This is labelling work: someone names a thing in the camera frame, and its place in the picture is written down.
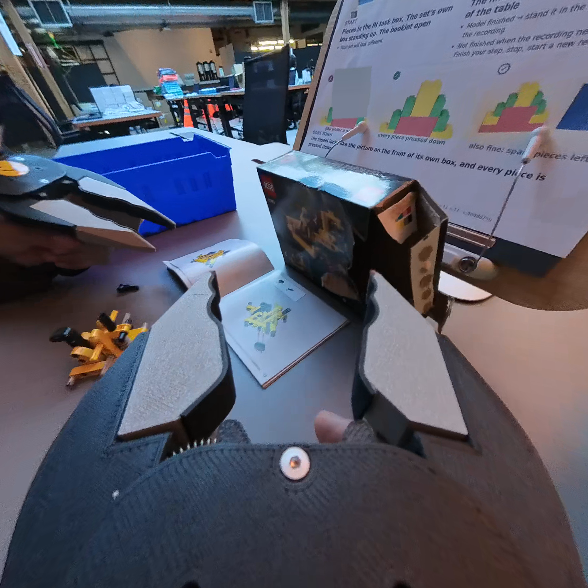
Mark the orange traffic cone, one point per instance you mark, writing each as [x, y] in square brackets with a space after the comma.
[189, 115]

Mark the black office chair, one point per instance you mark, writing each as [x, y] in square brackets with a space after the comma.
[266, 96]

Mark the black lego box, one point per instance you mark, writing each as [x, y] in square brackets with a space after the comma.
[321, 220]

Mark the person's right hand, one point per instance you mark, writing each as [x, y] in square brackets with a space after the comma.
[328, 427]

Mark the blue plastic bin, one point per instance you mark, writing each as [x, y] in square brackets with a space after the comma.
[183, 183]

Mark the wooden book stand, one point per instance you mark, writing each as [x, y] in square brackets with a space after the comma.
[542, 285]

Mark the person's left hand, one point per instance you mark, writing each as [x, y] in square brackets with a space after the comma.
[36, 250]

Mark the metal ceiling duct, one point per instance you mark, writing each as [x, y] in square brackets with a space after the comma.
[160, 10]

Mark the lego instruction booklet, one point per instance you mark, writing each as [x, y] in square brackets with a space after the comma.
[303, 330]

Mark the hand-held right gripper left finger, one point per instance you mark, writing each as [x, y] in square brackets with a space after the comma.
[179, 353]

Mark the yellow lego model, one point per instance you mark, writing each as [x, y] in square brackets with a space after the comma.
[99, 349]

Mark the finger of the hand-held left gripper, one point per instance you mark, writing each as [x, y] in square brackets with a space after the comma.
[110, 236]
[110, 195]

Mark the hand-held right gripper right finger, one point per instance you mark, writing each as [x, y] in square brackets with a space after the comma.
[404, 363]

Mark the small black lego piece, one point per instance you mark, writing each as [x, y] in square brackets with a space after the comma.
[127, 288]

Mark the printed instruction sheet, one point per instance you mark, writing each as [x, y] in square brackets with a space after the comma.
[459, 55]

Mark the long wooden table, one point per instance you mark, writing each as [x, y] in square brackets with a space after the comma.
[229, 93]

